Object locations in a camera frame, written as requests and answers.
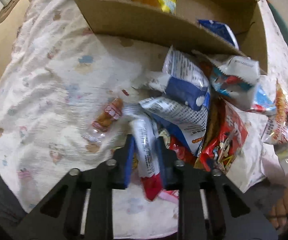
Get white yellow popcorn snack bag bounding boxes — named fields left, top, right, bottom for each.
left=261, top=80, right=288, bottom=147

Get white red-tipped snack bar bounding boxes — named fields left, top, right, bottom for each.
left=130, top=116, right=162, bottom=201

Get blue white cracker bag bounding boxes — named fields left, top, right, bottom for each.
left=139, top=47, right=211, bottom=156

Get red Wangzai milk candy bag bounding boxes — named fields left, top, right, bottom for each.
left=168, top=100, right=249, bottom=174

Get dark blue snack bag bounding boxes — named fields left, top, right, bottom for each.
left=197, top=20, right=239, bottom=50

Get pink white sauce pouch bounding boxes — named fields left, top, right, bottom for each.
left=159, top=190, right=179, bottom=204

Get person's right hand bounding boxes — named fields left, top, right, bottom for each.
left=267, top=175, right=288, bottom=229

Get clear candy wrapper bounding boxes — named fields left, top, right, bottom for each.
left=82, top=129, right=105, bottom=146

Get small red candy wrapper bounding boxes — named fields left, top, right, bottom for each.
left=92, top=98, right=123, bottom=132

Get white patterned bed quilt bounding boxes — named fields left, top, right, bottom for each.
left=0, top=0, right=288, bottom=239

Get open cardboard box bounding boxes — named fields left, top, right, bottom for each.
left=75, top=0, right=268, bottom=71

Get teal cushion by wall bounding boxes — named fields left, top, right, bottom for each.
left=266, top=0, right=288, bottom=46

